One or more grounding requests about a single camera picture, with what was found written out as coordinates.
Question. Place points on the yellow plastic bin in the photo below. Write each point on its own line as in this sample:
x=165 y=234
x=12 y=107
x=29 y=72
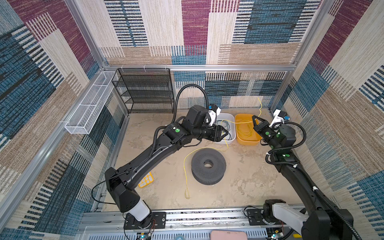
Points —
x=246 y=135

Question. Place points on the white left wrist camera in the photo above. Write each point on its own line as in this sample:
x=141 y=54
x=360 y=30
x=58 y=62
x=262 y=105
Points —
x=214 y=111

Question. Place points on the black wire shelf rack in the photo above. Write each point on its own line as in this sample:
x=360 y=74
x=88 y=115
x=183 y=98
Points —
x=145 y=90

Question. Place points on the aluminium mounting rail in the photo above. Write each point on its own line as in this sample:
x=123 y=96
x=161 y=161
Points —
x=187 y=224

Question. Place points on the white wire mesh basket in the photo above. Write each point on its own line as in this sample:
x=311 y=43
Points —
x=87 y=112

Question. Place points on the yellow calculator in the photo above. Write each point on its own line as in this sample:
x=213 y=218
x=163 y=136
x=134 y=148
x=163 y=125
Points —
x=148 y=179

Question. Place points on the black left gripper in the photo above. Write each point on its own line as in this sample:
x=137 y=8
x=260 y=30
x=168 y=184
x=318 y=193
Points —
x=215 y=133

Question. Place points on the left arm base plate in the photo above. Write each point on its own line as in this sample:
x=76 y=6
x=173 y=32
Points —
x=155 y=220

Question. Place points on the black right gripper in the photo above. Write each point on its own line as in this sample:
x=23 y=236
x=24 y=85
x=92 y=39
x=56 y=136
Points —
x=260 y=126

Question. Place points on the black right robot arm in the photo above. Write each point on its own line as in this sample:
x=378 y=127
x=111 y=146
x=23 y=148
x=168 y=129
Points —
x=324 y=220

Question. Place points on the dark grey foam spool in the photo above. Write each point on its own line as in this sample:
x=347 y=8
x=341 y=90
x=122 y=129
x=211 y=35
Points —
x=208 y=166

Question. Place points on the white plastic bin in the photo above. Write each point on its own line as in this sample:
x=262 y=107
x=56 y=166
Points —
x=227 y=120

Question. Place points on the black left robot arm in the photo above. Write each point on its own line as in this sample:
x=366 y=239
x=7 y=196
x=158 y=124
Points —
x=199 y=123

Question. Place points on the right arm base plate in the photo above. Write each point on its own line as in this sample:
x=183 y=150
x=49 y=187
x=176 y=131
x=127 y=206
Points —
x=255 y=218

